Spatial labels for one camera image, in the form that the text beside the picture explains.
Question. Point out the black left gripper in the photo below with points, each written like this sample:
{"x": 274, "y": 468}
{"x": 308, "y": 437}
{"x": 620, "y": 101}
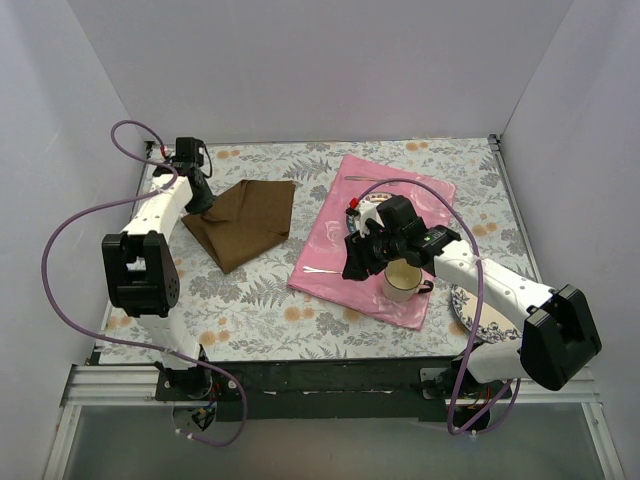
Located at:
{"x": 201, "y": 198}

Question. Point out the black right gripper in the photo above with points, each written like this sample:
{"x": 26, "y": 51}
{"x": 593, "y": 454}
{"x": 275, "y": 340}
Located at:
{"x": 358, "y": 257}

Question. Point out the brown cloth napkin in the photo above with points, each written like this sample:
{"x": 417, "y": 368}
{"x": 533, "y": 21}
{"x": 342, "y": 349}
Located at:
{"x": 245, "y": 221}

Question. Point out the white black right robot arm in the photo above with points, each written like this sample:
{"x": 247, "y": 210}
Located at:
{"x": 558, "y": 333}

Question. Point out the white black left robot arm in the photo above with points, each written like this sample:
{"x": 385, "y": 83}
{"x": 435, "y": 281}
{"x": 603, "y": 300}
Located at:
{"x": 141, "y": 275}

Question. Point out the pink floral placemat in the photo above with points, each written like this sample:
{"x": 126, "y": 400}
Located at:
{"x": 325, "y": 248}

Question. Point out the cream mug dark rim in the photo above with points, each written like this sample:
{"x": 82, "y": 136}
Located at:
{"x": 403, "y": 281}

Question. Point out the silver spoon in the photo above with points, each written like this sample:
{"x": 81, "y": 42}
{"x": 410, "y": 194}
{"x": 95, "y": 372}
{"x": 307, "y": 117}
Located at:
{"x": 309, "y": 269}

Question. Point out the green rimmed white plate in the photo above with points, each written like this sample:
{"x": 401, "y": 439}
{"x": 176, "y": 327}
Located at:
{"x": 375, "y": 195}

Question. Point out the silver fork on placemat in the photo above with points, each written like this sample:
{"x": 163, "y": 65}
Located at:
{"x": 366, "y": 179}

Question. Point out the floral tablecloth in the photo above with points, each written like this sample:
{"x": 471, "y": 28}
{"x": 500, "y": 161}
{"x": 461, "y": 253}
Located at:
{"x": 252, "y": 314}

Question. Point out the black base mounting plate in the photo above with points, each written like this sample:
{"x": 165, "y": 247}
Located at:
{"x": 412, "y": 387}

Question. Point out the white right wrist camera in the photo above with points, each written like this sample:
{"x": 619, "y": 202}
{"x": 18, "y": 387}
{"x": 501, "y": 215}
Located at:
{"x": 359, "y": 212}

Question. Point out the aluminium table frame rail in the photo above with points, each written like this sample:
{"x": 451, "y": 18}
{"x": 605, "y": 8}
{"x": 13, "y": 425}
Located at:
{"x": 580, "y": 440}

